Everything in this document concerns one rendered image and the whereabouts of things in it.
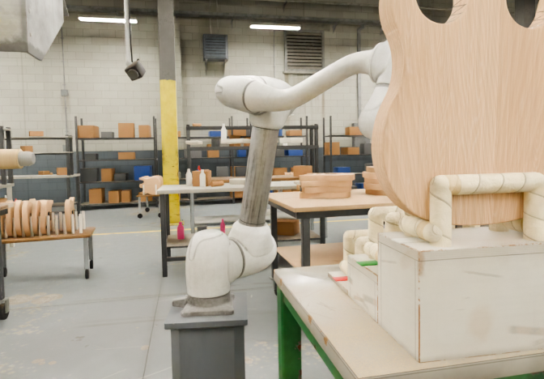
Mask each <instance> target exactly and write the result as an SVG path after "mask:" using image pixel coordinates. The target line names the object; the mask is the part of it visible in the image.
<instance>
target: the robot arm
mask: <svg viewBox="0 0 544 379"><path fill-rule="evenodd" d="M356 74H367V75H369V76H370V79H371V80H372V81H373V82H374V83H376V86H375V89H374V92H373V93H372V96H371V98H370V100H369V101H368V102H367V104H366V105H365V107H364V109H363V110H362V112H361V114H360V115H359V120H358V126H359V130H360V132H361V133H362V134H363V136H365V137H366V138H369V139H372V131H373V126H374V122H375V119H376V115H377V112H378V110H379V107H380V105H381V103H382V101H383V99H384V98H385V95H386V93H387V91H388V88H389V84H390V79H391V74H392V57H391V52H390V47H389V43H388V41H385V42H383V43H379V44H377V45H376V46H375V48H374V49H372V50H367V51H362V52H358V53H353V54H350V55H348V56H345V57H343V58H341V59H339V60H338V61H336V62H334V63H333V64H331V65H329V66H327V67H326V68H324V69H323V70H320V71H319V72H317V73H315V74H314V75H312V76H310V77H309V78H307V79H305V80H304V81H302V82H300V83H298V84H296V85H295V86H293V87H291V86H290V85H289V84H288V83H285V82H284V81H282V80H280V79H274V78H271V77H266V76H254V75H242V76H233V75H231V76H227V77H225V78H222V79H220V80H219V81H218V83H217V84H216V86H215V95H216V97H217V99H218V100H219V101H220V102H221V103H222V104H223V105H225V106H227V107H228V108H231V109H237V110H240V111H242V112H245V113H248V114H249V120H250V122H251V125H252V126H253V128H252V133H251V139H250V146H249V157H248V163H247V169H246V175H245V182H244V192H243V198H242V205H241V211H240V218H239V219H238V220H237V221H236V222H235V223H234V224H233V225H232V229H231V231H230V233H229V235H228V236H227V235H226V234H225V233H223V232H221V231H220V230H217V229H207V230H202V231H200V232H197V233H195V235H194V236H193V237H192V238H191V240H190V243H189V246H188V249H187V254H186V262H185V275H186V285H187V295H186V296H183V297H179V298H175V299H173V302H172V306H173V307H180V308H184V309H183V310H182V311H181V317H192V316H207V315H232V314H234V308H233V307H232V304H233V300H234V299H235V294H233V293H230V283H233V282H234V281H235V280H236V279H238V278H244V277H246V276H250V275H253V274H256V273H258V272H260V271H262V270H264V269H265V268H266V267H268V266H269V265H270V264H271V263H272V262H273V260H274V259H275V257H276V254H277V245H276V242H275V240H274V238H273V237H272V236H271V233H270V227H269V226H268V224H267V223H266V212H267V207H268V201H269V196H270V186H271V180H272V174H273V169H274V158H275V153H276V147H277V141H278V132H279V130H281V129H282V128H283V126H284V124H285V122H286V120H287V118H288V116H289V115H291V114H292V113H293V112H294V110H295V108H297V107H299V106H301V105H303V104H305V103H307V102H309V101H310V100H312V99H313V98H315V97H317V96H319V95H320V94H321V93H323V92H325V91H327V90H328V89H330V88H331V87H333V86H335V85H336V84H338V83H340V82H341V81H343V80H344V79H346V78H348V77H350V76H352V75H356Z"/></svg>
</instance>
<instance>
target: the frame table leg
mask: <svg viewBox="0 0 544 379"><path fill-rule="evenodd" d="M277 296H278V378H279V379H302V358H301V327H300V325H299V324H298V322H297V321H296V319H295V318H294V317H293V315H292V314H291V312H290V310H289V309H288V307H287V306H286V305H285V304H284V303H283V292H282V290H281V289H280V288H279V286H278V285H277Z"/></svg>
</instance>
